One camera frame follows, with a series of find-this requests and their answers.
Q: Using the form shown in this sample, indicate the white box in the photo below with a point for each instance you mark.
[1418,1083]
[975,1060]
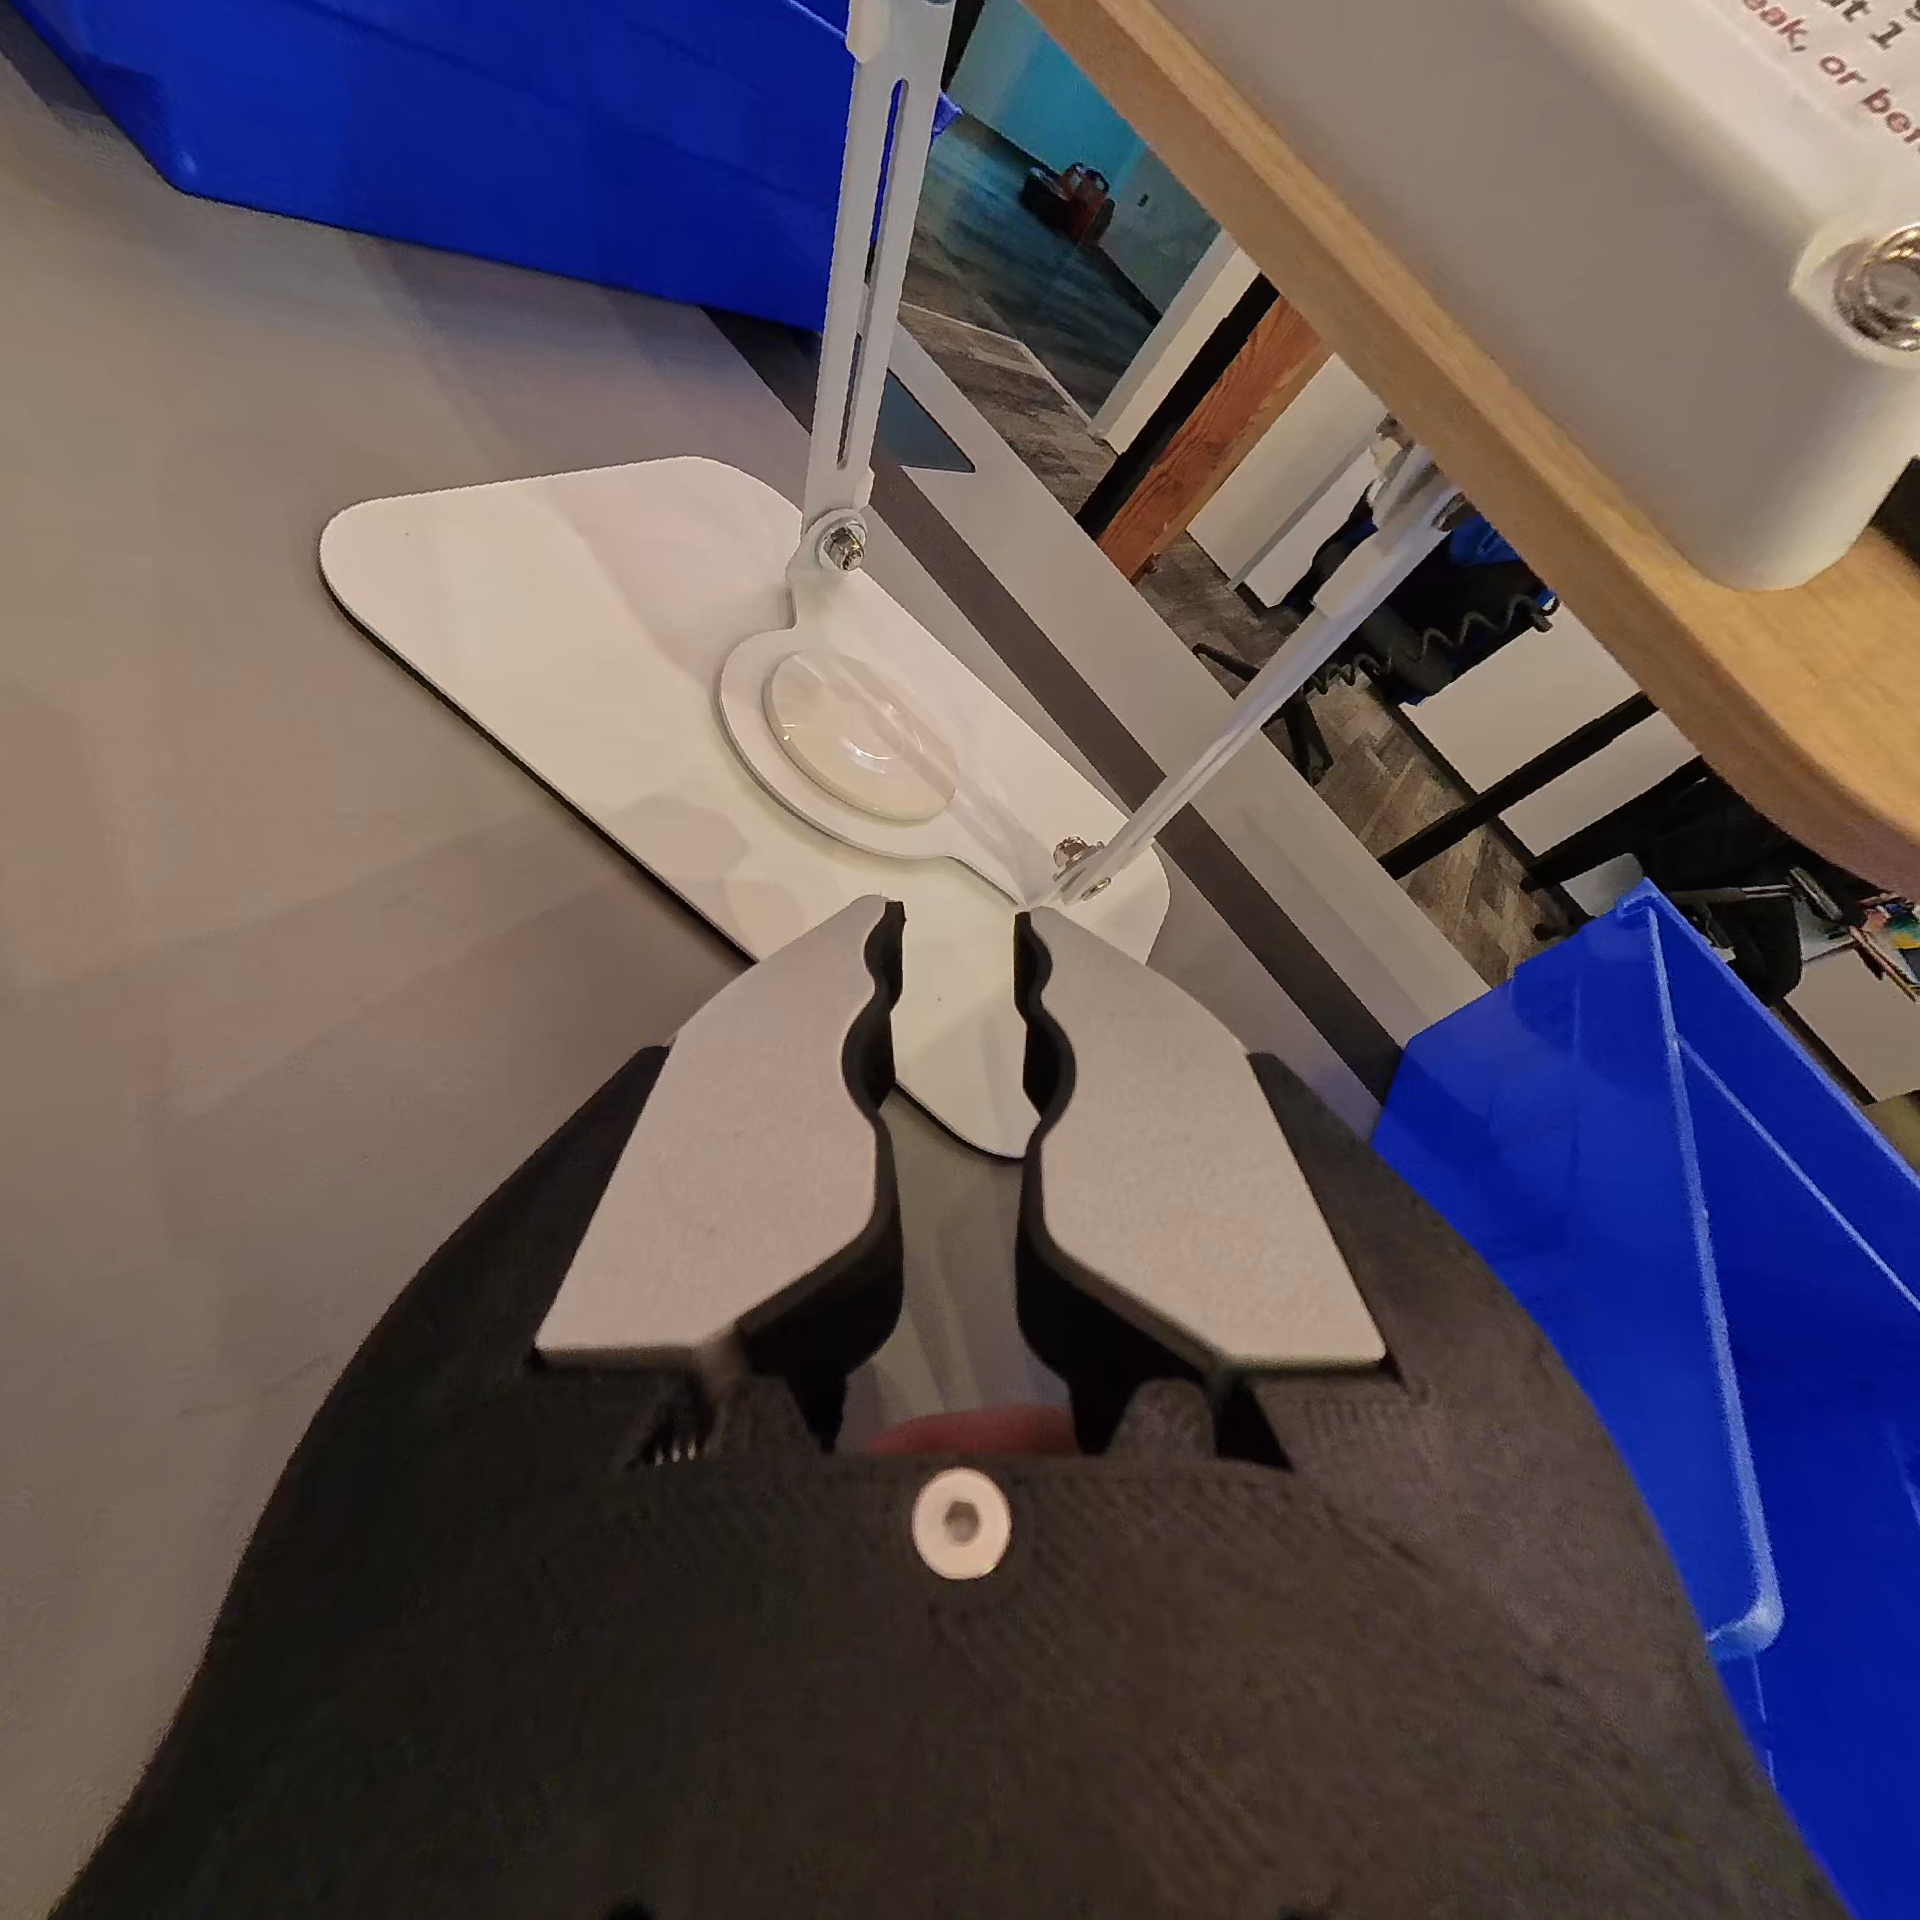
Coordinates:
[1499,182]

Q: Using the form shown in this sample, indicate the wooden board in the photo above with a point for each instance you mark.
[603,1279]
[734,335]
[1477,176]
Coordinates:
[1725,675]

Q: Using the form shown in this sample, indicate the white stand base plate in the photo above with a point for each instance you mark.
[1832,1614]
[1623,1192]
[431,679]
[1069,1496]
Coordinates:
[525,600]

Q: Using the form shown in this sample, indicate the red bag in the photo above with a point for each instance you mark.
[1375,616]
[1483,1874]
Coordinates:
[1069,202]

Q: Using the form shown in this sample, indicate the grey desk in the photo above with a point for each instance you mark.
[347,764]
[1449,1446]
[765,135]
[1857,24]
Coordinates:
[225,902]

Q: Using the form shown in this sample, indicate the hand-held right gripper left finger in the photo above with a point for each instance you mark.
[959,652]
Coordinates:
[720,1172]

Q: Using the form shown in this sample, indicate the blue plastic bin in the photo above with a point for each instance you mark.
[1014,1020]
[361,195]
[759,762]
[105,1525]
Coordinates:
[1529,1202]
[451,120]

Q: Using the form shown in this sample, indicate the white instruction sheet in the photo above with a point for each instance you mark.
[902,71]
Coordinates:
[1897,60]

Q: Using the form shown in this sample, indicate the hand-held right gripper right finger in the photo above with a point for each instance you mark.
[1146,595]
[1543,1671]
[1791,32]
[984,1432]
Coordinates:
[1200,1184]

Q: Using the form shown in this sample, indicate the clear round pad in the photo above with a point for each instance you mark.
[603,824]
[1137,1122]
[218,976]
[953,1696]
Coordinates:
[863,735]

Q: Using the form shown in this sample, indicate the wooden post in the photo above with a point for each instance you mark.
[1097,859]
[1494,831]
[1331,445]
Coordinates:
[1200,452]

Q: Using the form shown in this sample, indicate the black table leg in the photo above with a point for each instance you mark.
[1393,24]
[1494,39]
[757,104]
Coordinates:
[1517,786]

